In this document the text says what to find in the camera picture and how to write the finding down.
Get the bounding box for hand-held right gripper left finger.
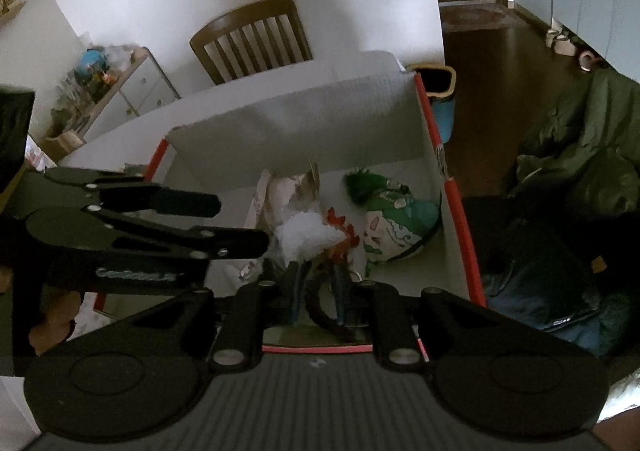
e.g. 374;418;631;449
75;262;306;375

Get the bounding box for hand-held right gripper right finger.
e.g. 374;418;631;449
332;263;567;368

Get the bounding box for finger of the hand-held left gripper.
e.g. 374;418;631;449
42;167;222;218
25;207;271;263

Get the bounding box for brown ring chew toy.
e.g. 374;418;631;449
302;261;373;339

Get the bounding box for white fluffy toy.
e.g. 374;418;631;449
272;211;341;264

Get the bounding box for red plush toy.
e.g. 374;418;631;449
322;208;362;263

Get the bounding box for red cardboard box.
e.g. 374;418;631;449
95;50;488;357

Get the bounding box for person's left hand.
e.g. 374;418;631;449
27;288;83;357

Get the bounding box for crumpled brown paper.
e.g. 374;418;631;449
255;158;323;232

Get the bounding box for green printed plush ball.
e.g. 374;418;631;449
342;170;443;277

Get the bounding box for white wooden sideboard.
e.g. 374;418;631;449
45;46;181;162

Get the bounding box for colourful toy figures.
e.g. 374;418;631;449
52;43;138;126

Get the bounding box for wooden chair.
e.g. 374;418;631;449
189;0;313;86

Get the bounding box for blue bin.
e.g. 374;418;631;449
430;98;457;144

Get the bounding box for dark blue jacket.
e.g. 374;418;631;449
462;196;640;359

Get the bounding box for green jacket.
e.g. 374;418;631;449
515;68;640;216

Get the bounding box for pale slippers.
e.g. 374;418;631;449
545;28;577;56

